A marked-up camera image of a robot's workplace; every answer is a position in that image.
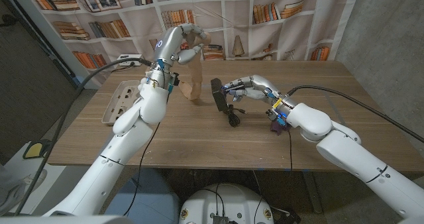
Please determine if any grey table leg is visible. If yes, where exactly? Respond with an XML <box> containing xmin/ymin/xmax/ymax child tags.
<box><xmin>301</xmin><ymin>170</ymin><xmax>324</xmax><ymax>215</ymax></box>

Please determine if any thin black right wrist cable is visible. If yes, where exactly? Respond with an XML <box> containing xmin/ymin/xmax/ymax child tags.
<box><xmin>288</xmin><ymin>131</ymin><xmax>294</xmax><ymax>172</ymax></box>

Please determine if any thin black left wrist cable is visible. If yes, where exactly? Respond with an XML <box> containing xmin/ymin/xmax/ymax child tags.
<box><xmin>123</xmin><ymin>123</ymin><xmax>160</xmax><ymax>217</ymax></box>

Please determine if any brown cardboard egg carton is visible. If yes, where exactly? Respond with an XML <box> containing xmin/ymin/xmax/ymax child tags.
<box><xmin>101</xmin><ymin>80</ymin><xmax>142</xmax><ymax>126</ymax></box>

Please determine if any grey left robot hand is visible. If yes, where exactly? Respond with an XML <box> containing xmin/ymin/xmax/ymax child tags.
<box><xmin>145</xmin><ymin>23</ymin><xmax>208</xmax><ymax>89</ymax></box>

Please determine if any purple plastic clip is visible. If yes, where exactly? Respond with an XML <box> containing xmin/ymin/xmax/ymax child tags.
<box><xmin>270</xmin><ymin>120</ymin><xmax>292</xmax><ymax>136</ymax></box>

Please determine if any white power box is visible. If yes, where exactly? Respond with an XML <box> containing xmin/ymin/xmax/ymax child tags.
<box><xmin>116</xmin><ymin>54</ymin><xmax>145</xmax><ymax>67</ymax></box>

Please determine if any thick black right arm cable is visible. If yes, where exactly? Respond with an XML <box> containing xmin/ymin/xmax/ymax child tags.
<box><xmin>286</xmin><ymin>85</ymin><xmax>424</xmax><ymax>144</ymax></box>

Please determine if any white sneaker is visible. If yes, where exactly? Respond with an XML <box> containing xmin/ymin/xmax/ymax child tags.
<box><xmin>19</xmin><ymin>168</ymin><xmax>48</xmax><ymax>192</ymax></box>

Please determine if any black power box cable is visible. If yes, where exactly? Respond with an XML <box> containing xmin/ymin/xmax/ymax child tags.
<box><xmin>111</xmin><ymin>62</ymin><xmax>135</xmax><ymax>74</ymax></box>

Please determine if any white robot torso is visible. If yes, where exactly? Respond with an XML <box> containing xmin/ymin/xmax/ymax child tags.
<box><xmin>178</xmin><ymin>183</ymin><xmax>275</xmax><ymax>224</ymax></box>

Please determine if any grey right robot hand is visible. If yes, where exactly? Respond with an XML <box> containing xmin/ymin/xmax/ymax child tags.
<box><xmin>222</xmin><ymin>74</ymin><xmax>299</xmax><ymax>116</ymax></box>

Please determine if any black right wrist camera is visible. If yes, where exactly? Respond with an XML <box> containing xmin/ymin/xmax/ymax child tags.
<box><xmin>266</xmin><ymin>107</ymin><xmax>288</xmax><ymax>125</ymax></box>

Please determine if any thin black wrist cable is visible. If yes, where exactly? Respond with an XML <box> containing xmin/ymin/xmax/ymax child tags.
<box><xmin>123</xmin><ymin>123</ymin><xmax>160</xmax><ymax>217</ymax></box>
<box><xmin>288</xmin><ymin>131</ymin><xmax>294</xmax><ymax>172</ymax></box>

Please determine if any printed bookshelf backdrop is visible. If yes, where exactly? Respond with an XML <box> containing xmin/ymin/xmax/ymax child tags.
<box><xmin>19</xmin><ymin>0</ymin><xmax>362</xmax><ymax>87</ymax></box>

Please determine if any yellow and black floor object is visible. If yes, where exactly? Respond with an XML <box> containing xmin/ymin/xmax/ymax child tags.
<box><xmin>22</xmin><ymin>139</ymin><xmax>57</xmax><ymax>160</ymax></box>

